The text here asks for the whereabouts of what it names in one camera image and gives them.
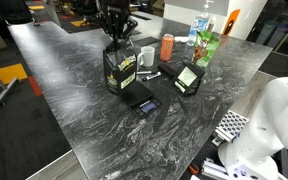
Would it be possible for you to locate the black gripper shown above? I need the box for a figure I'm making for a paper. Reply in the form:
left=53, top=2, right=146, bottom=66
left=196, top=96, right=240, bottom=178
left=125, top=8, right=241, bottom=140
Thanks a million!
left=100, top=0, right=139, bottom=46

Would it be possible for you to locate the black packet with yellow logo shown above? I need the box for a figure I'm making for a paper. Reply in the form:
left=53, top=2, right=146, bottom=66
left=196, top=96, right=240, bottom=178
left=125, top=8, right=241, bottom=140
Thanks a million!
left=102, top=41, right=138, bottom=95

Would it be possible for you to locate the black digital scale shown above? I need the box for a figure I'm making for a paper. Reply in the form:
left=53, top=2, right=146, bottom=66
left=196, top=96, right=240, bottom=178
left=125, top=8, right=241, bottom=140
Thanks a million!
left=119, top=80, right=163, bottom=119

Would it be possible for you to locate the black packet with white label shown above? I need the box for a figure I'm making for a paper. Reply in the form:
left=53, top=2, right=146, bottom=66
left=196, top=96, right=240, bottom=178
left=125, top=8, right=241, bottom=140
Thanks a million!
left=173, top=60, right=206, bottom=97

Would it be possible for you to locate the white ceramic mug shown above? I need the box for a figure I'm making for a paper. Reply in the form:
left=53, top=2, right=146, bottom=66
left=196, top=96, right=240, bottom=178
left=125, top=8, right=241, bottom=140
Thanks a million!
left=137, top=45, right=156, bottom=67

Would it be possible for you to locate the orange drink can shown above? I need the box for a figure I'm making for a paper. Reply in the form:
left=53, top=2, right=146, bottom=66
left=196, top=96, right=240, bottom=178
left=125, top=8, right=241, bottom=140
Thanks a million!
left=159, top=33, right=175, bottom=62

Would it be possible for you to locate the clear plastic water bottle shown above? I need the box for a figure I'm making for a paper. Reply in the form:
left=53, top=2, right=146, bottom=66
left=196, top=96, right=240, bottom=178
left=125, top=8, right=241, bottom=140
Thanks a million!
left=186, top=12, right=209, bottom=47

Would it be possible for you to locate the green snack bag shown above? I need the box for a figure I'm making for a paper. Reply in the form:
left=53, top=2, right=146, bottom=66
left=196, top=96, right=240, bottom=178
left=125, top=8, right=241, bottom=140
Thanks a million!
left=191, top=29, right=221, bottom=69

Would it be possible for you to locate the pump dispenser bottle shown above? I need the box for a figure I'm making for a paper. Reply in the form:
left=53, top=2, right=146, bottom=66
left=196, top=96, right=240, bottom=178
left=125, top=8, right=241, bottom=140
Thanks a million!
left=202, top=0, right=218, bottom=34

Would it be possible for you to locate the orange and black sign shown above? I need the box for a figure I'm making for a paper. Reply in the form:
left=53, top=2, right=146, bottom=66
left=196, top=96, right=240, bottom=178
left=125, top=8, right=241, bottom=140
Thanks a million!
left=222, top=8, right=241, bottom=37

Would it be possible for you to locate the grey metal stand leg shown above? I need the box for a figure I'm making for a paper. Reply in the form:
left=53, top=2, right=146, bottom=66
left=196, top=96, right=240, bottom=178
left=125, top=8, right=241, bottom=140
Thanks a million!
left=0, top=59, right=22, bottom=107

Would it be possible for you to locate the perforated metal plate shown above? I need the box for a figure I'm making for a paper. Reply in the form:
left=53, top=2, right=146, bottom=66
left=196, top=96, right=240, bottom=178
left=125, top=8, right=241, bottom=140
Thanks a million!
left=214, top=109, right=251, bottom=143

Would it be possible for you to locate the aluminium extrusion bar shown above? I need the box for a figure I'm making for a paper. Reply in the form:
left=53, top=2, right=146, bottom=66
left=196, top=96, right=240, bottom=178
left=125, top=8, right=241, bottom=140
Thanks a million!
left=201, top=159, right=230, bottom=180

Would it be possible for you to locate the orange tool handle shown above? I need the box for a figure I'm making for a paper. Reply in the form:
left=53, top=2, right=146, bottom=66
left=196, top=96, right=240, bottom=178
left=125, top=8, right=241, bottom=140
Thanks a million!
left=188, top=163, right=201, bottom=176

